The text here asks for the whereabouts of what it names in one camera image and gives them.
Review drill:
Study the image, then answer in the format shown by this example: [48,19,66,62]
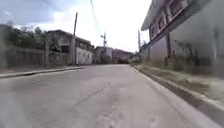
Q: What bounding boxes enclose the building with white wall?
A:
[44,29,95,66]

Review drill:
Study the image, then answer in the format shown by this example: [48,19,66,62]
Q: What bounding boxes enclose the grass strip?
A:
[133,63,224,104]

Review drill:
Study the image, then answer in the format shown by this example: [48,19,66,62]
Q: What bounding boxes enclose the tall utility pole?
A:
[70,12,79,66]

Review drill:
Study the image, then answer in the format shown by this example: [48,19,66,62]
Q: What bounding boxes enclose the group of trees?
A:
[6,25,50,51]

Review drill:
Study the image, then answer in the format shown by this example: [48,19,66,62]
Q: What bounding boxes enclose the bushes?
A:
[163,39,202,73]

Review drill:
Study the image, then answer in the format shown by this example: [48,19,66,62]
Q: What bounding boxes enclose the grey concrete road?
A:
[0,63,224,128]

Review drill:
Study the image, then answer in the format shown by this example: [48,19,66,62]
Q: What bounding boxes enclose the thin pole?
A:
[137,29,142,51]

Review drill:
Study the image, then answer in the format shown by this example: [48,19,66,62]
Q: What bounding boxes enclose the dark boundary wall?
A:
[0,46,73,70]

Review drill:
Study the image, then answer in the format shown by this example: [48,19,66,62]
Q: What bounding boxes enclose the overhead wires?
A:
[88,0,106,38]

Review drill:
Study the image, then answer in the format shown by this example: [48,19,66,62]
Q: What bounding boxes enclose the raised concrete kerb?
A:
[0,65,85,80]

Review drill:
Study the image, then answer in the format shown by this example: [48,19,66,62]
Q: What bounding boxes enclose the large grey building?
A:
[138,0,224,74]

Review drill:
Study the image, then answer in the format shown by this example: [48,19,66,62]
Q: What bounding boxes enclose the dark building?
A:
[112,48,136,65]

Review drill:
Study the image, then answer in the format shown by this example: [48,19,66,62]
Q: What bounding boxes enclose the pole with crossarms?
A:
[101,31,108,48]

